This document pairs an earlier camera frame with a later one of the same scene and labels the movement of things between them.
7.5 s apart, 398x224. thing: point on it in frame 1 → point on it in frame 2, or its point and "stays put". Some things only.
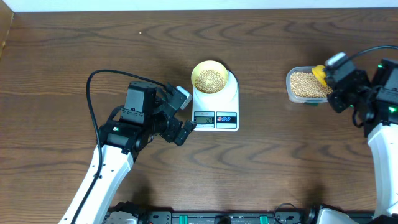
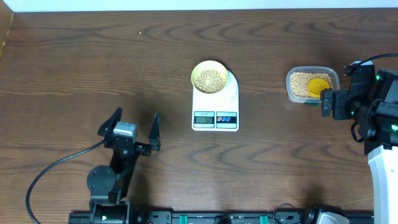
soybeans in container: (305, 84) stays put
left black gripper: (170, 133) → (143, 149)
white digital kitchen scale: (218, 111) stays put
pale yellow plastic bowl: (209, 76) stays put
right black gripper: (336, 96) → (340, 98)
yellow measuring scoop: (320, 74) → (315, 86)
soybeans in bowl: (209, 81) stays put
